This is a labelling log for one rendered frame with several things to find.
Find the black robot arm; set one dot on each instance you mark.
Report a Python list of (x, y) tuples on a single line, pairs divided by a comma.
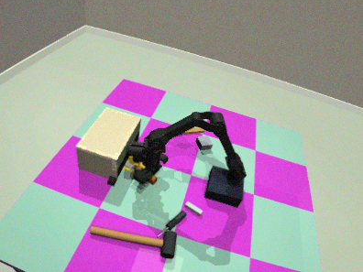
[(155, 142)]

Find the beige low cabinet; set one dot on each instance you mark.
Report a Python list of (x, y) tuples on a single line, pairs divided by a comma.
[(104, 149)]

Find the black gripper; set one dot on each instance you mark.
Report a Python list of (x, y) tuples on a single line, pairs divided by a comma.
[(151, 167)]

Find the brown cylinder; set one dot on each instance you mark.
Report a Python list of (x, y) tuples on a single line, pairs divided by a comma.
[(152, 180)]

